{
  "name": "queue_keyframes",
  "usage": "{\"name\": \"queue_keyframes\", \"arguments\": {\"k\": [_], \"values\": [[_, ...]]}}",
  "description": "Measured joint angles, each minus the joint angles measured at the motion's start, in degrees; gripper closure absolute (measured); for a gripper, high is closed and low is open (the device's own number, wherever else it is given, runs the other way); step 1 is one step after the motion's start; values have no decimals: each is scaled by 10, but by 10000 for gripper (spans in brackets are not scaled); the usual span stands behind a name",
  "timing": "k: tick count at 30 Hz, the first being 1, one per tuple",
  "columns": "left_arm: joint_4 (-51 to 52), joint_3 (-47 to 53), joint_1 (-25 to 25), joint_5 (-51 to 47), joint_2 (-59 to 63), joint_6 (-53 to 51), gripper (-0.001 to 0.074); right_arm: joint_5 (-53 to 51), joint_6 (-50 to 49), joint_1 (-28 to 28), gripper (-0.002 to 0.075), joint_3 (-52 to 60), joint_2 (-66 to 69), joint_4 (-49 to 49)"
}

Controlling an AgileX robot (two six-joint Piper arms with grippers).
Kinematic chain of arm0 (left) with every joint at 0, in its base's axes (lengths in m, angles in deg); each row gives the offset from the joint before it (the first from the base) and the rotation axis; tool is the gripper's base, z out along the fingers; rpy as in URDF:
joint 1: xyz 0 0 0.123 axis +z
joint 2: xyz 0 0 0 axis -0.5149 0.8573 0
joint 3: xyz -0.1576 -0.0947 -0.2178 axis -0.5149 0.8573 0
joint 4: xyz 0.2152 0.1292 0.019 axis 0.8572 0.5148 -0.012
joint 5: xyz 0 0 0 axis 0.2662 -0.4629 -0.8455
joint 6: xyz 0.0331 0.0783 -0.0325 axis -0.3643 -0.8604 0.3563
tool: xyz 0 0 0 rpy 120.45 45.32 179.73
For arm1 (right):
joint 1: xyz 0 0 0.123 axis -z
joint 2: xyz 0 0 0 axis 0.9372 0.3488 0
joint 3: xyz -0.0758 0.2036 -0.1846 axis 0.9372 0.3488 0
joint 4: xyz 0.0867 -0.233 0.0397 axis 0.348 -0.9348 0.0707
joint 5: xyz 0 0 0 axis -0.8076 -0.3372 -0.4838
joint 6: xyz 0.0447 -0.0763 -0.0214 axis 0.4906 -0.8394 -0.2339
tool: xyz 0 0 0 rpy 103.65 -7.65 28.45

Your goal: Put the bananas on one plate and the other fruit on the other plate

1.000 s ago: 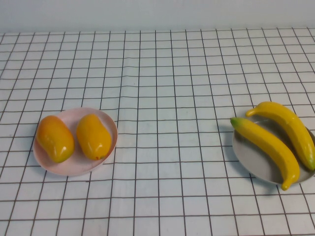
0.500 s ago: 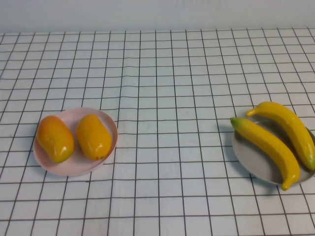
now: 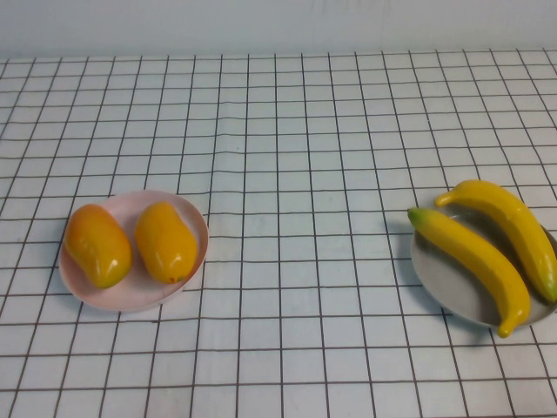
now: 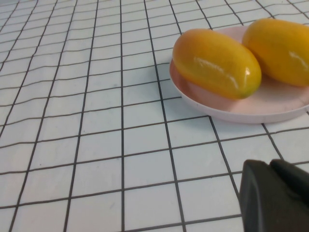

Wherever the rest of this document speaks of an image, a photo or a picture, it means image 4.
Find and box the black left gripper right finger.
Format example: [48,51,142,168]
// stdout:
[269,158,309,191]

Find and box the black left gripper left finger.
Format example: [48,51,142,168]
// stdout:
[239,159,309,232]

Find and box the orange yellow mango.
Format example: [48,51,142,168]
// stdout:
[172,28,263,100]
[242,18,309,87]

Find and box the pink round plate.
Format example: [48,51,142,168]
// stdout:
[169,25,309,124]

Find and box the white checked tablecloth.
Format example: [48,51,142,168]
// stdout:
[0,0,309,232]

